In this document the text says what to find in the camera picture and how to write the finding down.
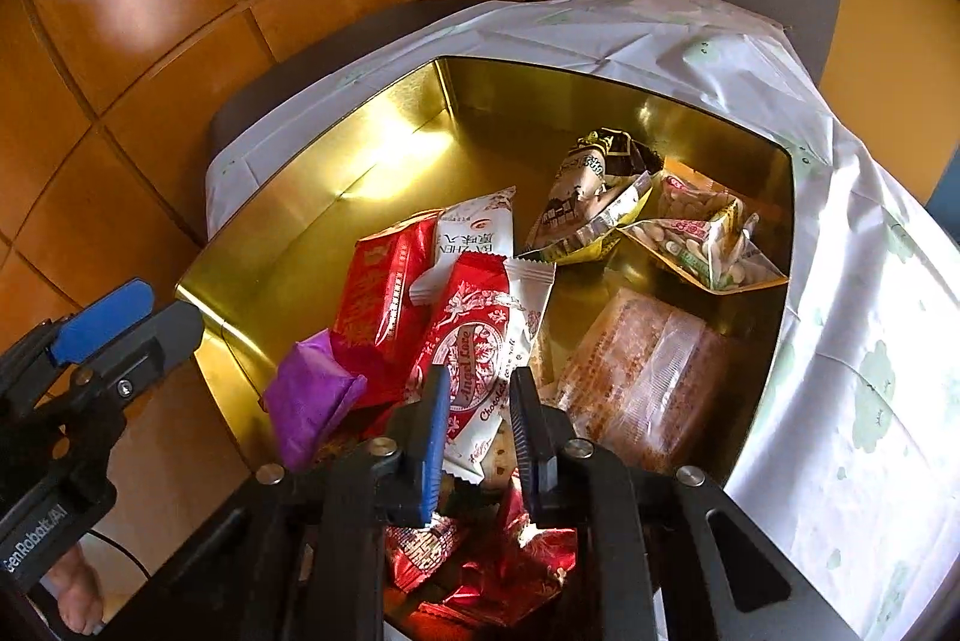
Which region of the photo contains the purple snack packet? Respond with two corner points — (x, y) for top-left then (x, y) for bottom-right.
(262, 327), (368, 473)

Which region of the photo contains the black cable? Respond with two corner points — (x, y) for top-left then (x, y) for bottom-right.
(79, 531), (151, 574)

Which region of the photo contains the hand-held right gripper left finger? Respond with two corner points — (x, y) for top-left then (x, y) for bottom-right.
(112, 365), (452, 641)

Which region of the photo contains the red white chocolate packet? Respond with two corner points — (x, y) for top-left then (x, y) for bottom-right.
(405, 252), (557, 484)

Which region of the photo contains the white snack packet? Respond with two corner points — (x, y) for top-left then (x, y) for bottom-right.
(409, 185), (518, 304)

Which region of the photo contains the red snack packet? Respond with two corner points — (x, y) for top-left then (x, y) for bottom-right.
(386, 512), (472, 595)
(420, 487), (578, 627)
(332, 213), (443, 406)

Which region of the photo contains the gold tin box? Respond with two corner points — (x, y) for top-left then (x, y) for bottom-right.
(174, 56), (796, 634)

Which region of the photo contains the orange cake packet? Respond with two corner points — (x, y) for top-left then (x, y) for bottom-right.
(551, 287), (740, 473)

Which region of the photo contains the person's bare foot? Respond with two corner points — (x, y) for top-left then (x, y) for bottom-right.
(56, 547), (106, 636)

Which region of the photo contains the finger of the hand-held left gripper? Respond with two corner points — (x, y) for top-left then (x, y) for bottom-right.
(0, 279), (155, 398)
(56, 299), (205, 421)

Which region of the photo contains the cloud print tablecloth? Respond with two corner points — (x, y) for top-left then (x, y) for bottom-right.
(204, 0), (960, 641)

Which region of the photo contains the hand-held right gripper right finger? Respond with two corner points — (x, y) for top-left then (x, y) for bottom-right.
(510, 368), (856, 641)

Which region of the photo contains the brown snack packet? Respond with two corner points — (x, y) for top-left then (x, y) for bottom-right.
(521, 129), (665, 267)

